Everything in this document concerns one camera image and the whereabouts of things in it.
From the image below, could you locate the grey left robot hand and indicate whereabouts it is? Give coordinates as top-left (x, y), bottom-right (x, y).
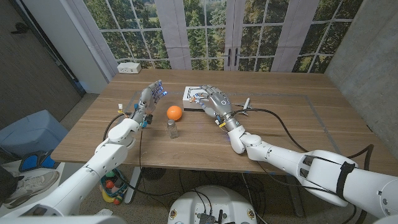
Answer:
top-left (132, 80), bottom-right (168, 124)

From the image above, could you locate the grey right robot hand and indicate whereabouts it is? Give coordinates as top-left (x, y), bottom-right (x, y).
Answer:
top-left (195, 84), bottom-right (240, 131)

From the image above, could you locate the orange ball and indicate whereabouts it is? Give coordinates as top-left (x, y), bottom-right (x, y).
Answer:
top-left (166, 105), bottom-right (183, 121)

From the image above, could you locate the clear glass salt shaker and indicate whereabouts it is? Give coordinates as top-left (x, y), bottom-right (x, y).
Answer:
top-left (167, 119), bottom-right (180, 139)

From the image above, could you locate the white toy airplane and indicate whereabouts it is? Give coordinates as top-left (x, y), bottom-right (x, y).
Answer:
top-left (236, 97), bottom-right (258, 116)

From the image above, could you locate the white power strip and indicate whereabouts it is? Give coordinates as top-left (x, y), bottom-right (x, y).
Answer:
top-left (117, 62), bottom-right (142, 75)

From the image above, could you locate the printed window backdrop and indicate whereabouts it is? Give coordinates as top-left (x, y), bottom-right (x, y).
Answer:
top-left (67, 0), bottom-right (364, 74)

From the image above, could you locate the round black fan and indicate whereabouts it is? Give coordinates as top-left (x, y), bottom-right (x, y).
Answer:
top-left (142, 167), bottom-right (167, 181)

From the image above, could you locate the white table leg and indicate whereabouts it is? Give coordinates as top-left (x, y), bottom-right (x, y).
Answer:
top-left (124, 166), bottom-right (143, 205)

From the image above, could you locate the basket of colourful toys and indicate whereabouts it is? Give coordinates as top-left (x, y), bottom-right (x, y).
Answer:
top-left (99, 169), bottom-right (129, 205)

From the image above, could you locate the white robot torso base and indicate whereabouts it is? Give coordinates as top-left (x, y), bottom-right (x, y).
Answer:
top-left (167, 185), bottom-right (258, 224)

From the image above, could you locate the grey-blue storage bin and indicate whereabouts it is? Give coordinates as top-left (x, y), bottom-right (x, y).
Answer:
top-left (0, 109), bottom-right (69, 158)

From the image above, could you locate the grey table leg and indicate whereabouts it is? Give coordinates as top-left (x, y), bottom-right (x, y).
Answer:
top-left (287, 175), bottom-right (305, 218)

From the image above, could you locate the blue and black pedal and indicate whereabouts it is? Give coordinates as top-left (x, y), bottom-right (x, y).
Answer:
top-left (19, 149), bottom-right (57, 172)

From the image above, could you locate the white sneaker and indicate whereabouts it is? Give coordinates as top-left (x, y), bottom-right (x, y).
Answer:
top-left (2, 170), bottom-right (60, 208)

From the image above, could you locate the white tray box black frame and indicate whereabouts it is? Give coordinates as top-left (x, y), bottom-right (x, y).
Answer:
top-left (182, 86), bottom-right (215, 112)

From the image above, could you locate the thick black cable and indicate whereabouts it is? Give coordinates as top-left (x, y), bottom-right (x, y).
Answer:
top-left (231, 108), bottom-right (374, 160)
top-left (102, 111), bottom-right (133, 142)

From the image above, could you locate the thin black cable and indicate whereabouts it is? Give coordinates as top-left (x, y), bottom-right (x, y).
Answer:
top-left (138, 128), bottom-right (181, 198)
top-left (256, 161), bottom-right (341, 197)

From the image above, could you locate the black door handle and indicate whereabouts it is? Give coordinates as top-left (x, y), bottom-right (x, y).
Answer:
top-left (11, 22), bottom-right (30, 34)

